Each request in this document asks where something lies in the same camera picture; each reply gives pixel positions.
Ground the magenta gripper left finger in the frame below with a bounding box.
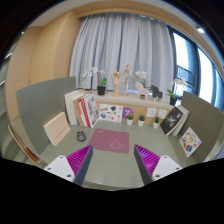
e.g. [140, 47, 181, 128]
[43, 144, 94, 187]

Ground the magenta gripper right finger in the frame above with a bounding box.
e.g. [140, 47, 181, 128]
[133, 143, 183, 186]

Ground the small dark glass jar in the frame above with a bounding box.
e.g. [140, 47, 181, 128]
[77, 131, 86, 142]

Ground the small potted plant middle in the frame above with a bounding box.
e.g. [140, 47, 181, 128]
[138, 115, 145, 127]

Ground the small potted plant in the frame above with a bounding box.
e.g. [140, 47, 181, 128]
[138, 115, 145, 127]
[153, 116, 160, 129]
[127, 114, 134, 126]

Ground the small potted plant right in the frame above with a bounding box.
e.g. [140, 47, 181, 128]
[153, 116, 160, 129]

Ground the small potted plant left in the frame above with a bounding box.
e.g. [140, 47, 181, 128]
[127, 114, 134, 126]

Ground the colourful sticker book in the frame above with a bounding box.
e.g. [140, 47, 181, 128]
[179, 127, 201, 157]

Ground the white note card left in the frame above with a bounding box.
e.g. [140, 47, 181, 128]
[146, 108, 157, 118]

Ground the white note card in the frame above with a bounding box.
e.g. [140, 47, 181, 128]
[158, 109, 167, 119]
[146, 108, 157, 118]

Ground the white note card right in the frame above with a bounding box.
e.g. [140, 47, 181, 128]
[158, 109, 167, 119]

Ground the black cover book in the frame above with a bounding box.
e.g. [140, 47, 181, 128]
[160, 107, 183, 135]

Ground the purple round number sign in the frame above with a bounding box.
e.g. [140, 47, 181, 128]
[122, 107, 134, 119]

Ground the illustrated white card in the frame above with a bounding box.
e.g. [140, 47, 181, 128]
[99, 104, 123, 122]

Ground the wooden shelf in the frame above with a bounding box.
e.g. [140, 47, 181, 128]
[80, 90, 172, 125]

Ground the red and white book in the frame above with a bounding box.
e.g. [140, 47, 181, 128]
[79, 94, 99, 128]

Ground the black horse figurine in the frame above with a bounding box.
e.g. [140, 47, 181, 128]
[150, 85, 163, 100]

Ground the green felt partition right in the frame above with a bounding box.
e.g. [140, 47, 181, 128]
[176, 92, 224, 167]

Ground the green felt partition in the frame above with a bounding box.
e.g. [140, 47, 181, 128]
[16, 77, 76, 154]
[176, 92, 224, 167]

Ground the pink horse figurine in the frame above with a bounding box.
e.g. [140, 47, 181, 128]
[135, 82, 149, 99]

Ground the green felt partition left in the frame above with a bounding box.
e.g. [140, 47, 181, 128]
[16, 77, 76, 154]

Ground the white orchid black pot left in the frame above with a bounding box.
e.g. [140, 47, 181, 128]
[81, 66, 107, 96]

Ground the white orchid black pot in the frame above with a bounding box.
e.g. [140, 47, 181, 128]
[167, 78, 187, 106]
[81, 66, 107, 96]

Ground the white orchid black pot right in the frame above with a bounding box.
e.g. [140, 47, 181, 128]
[167, 78, 187, 106]

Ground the white orchid behind horse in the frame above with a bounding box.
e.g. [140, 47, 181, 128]
[135, 71, 147, 87]

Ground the wooden hand model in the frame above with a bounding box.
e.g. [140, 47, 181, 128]
[111, 70, 121, 97]

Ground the wooden mannequin figure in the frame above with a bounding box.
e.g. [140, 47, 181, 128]
[123, 64, 134, 95]

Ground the grey curtain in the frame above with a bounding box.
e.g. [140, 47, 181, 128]
[70, 13, 174, 92]

